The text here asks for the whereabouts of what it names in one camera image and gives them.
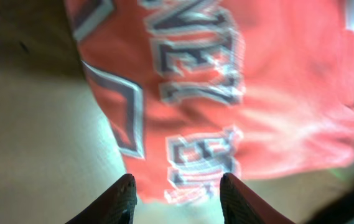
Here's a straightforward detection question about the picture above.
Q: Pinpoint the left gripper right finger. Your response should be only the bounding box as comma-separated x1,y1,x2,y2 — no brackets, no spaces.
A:
220,173,294,224

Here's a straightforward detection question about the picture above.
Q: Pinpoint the red t-shirt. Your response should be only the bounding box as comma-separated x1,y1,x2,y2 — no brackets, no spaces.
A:
65,0,354,205

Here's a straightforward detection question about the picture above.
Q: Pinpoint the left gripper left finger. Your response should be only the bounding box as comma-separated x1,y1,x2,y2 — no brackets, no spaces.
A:
66,174,137,224

